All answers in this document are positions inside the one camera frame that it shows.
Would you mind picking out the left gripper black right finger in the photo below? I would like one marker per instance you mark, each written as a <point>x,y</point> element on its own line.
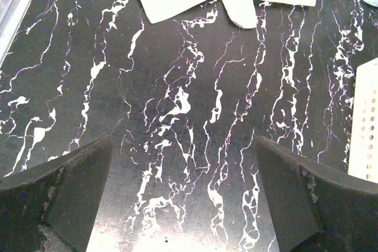
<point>314,207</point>

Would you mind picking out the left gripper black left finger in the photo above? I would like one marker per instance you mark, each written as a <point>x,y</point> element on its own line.
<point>53,206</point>

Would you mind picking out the white perforated storage basket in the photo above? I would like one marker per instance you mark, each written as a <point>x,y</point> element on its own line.
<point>363,146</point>

